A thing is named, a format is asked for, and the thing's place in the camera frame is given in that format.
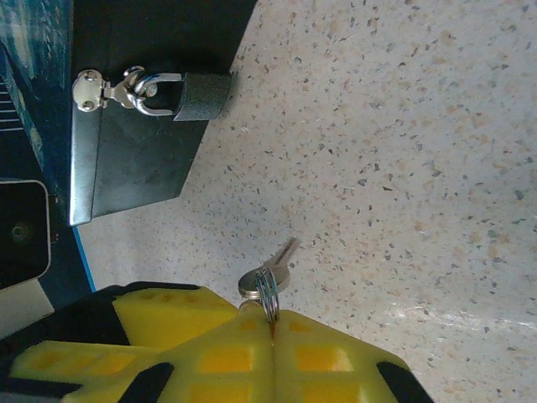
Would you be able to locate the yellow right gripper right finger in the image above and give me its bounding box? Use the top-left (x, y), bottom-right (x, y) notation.
top-left (273, 311), bottom-right (435, 403)

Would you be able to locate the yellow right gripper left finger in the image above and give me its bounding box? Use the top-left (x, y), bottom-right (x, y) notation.
top-left (129, 311), bottom-right (274, 403)

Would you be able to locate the silver key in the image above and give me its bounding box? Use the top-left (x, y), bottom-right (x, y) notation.
top-left (237, 237), bottom-right (300, 312)

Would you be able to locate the silver key ring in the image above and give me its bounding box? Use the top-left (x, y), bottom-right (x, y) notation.
top-left (253, 265), bottom-right (281, 325)

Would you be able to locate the black box with painting lid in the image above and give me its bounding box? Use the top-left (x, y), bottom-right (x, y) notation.
top-left (0, 0), bottom-right (258, 228)

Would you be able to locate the dark grey padlock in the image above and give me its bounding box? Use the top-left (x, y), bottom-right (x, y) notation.
top-left (133, 71), bottom-right (236, 123)

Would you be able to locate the silver hasp latch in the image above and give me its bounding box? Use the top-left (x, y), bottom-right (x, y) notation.
top-left (70, 65), bottom-right (159, 113)

